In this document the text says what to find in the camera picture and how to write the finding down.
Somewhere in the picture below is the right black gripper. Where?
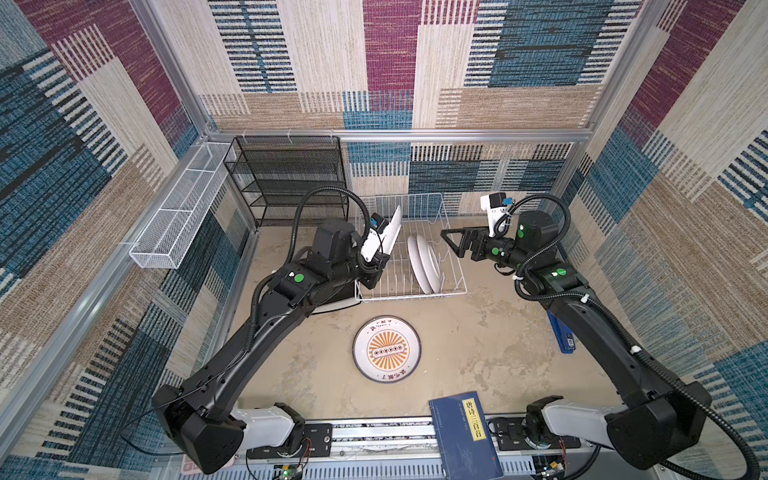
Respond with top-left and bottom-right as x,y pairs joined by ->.
440,224 -> 531,272

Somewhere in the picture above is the white round plate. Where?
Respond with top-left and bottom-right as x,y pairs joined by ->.
416,235 -> 443,293
407,236 -> 433,295
380,205 -> 403,255
352,315 -> 422,384

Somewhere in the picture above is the black square plate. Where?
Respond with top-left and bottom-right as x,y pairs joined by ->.
315,280 -> 362,309

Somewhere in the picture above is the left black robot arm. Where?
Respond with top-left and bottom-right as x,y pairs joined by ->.
152,217 -> 399,474

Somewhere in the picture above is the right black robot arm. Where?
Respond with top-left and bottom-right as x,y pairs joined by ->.
440,211 -> 761,479

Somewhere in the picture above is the black mesh shelf rack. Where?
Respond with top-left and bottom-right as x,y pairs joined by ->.
224,136 -> 347,227

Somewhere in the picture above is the blue flat box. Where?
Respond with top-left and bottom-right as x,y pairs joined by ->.
547,312 -> 576,354

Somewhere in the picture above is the blue book yellow label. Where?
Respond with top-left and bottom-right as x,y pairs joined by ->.
428,391 -> 503,480

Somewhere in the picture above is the pink calculator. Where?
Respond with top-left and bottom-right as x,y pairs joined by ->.
180,456 -> 237,476

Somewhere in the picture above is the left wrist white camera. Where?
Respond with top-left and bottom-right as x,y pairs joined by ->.
361,213 -> 391,263

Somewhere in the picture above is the wrist white camera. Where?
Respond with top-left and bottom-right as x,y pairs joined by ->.
480,192 -> 513,237
361,213 -> 391,263

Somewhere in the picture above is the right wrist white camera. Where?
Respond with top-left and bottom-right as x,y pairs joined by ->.
480,192 -> 513,237

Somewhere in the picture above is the white wire dish rack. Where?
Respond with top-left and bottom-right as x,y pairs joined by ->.
356,193 -> 467,302

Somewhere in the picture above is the aluminium front rail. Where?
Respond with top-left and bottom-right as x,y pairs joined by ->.
149,416 -> 676,479

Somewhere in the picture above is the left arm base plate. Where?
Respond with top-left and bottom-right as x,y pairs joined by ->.
246,423 -> 333,460

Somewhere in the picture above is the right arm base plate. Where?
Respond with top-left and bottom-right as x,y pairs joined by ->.
486,416 -> 582,451

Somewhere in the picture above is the white wire wall basket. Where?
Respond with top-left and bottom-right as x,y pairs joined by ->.
129,142 -> 230,269

